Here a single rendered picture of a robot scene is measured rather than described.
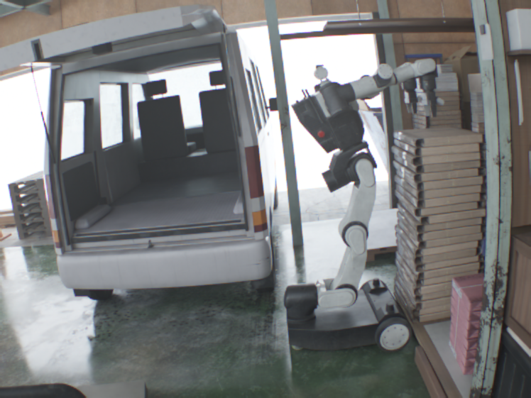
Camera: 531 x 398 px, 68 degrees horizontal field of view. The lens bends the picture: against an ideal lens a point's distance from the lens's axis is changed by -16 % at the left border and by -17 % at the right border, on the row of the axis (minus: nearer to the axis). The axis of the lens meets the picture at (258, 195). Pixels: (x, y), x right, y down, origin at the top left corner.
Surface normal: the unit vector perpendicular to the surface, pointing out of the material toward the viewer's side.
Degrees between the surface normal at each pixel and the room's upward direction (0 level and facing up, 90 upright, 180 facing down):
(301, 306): 90
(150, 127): 93
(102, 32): 106
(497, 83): 90
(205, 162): 90
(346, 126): 101
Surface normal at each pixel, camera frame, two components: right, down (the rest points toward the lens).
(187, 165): -0.05, 0.22
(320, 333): -0.35, 0.24
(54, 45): -0.01, 0.48
